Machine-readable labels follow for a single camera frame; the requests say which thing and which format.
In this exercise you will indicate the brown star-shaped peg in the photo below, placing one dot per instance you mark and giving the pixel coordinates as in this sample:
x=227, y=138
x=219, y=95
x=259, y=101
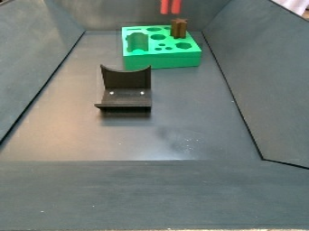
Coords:
x=178, y=28

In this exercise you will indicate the black curved holder stand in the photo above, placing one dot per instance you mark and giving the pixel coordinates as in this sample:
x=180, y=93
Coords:
x=127, y=88

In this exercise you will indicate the green shape-sorting board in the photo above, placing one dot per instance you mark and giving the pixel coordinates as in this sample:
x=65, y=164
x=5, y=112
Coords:
x=148, y=46

